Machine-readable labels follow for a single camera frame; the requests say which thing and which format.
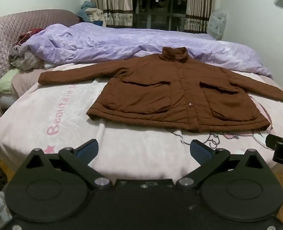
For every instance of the blue and white cloth pile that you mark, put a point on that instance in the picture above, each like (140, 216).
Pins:
(90, 13)

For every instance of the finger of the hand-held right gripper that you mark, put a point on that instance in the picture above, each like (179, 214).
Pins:
(271, 140)

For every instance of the window with hanging clothes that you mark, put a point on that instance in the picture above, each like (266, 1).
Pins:
(159, 2)

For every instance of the green pillow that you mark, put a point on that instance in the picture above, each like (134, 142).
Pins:
(7, 81)

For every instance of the mauve quilted headboard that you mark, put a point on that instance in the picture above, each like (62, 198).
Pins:
(4, 36)

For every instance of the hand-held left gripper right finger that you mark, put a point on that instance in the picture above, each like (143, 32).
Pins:
(199, 151)

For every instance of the white floral cushion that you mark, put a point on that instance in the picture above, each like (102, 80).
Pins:
(217, 24)

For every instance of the brown padded jacket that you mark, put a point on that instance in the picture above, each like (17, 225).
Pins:
(170, 93)

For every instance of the beige striped curtain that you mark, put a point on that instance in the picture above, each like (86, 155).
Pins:
(111, 2)
(199, 4)

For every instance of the grey clothes pile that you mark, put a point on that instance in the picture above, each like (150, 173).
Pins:
(27, 60)

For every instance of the pink printed bed sheet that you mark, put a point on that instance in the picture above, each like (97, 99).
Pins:
(136, 146)

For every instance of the red cloth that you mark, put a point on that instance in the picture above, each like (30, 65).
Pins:
(34, 31)

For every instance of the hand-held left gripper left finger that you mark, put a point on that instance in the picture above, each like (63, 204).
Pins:
(90, 149)

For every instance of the purple duvet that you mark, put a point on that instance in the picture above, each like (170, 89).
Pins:
(112, 43)

